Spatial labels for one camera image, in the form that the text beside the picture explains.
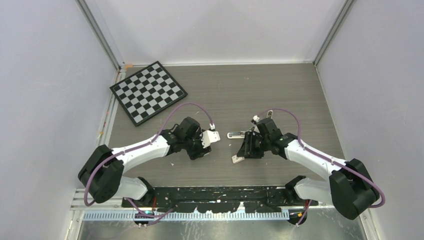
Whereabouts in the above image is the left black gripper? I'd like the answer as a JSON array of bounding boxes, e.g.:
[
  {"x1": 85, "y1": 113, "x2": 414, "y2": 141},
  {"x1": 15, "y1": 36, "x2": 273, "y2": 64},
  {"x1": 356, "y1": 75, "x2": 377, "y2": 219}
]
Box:
[{"x1": 183, "y1": 129, "x2": 211, "y2": 160}]

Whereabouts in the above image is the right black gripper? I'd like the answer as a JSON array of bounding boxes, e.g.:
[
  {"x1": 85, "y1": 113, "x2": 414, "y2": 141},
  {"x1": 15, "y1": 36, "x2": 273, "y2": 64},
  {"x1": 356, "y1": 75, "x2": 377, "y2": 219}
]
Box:
[{"x1": 237, "y1": 130, "x2": 271, "y2": 159}]

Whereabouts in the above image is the small white staple box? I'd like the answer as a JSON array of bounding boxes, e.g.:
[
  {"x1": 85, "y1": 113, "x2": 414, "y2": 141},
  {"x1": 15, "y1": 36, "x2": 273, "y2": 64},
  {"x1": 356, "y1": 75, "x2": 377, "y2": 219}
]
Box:
[{"x1": 231, "y1": 155, "x2": 245, "y2": 164}]

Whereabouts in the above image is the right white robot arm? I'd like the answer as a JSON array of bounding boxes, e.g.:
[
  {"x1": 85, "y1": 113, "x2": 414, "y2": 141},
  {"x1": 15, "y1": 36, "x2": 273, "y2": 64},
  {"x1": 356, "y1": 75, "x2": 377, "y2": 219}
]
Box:
[{"x1": 234, "y1": 118, "x2": 383, "y2": 220}]

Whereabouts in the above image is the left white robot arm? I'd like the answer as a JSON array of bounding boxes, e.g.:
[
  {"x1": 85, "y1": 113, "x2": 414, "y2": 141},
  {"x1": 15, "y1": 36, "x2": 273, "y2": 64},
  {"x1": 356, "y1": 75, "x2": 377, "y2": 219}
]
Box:
[{"x1": 77, "y1": 117, "x2": 220, "y2": 207}]

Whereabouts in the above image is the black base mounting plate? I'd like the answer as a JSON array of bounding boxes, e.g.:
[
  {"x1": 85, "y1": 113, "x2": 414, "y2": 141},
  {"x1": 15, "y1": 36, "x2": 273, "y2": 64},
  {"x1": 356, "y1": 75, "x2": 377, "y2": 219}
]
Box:
[{"x1": 134, "y1": 186, "x2": 307, "y2": 214}]

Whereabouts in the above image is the black white chessboard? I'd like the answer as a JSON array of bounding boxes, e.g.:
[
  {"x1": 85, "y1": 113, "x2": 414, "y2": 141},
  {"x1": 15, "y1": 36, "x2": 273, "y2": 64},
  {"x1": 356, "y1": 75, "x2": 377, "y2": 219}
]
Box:
[{"x1": 109, "y1": 61, "x2": 188, "y2": 127}]

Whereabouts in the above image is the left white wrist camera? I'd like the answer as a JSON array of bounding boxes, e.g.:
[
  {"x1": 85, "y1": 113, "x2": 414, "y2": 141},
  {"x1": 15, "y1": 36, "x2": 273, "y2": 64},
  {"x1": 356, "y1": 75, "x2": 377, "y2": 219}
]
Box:
[{"x1": 201, "y1": 130, "x2": 221, "y2": 149}]

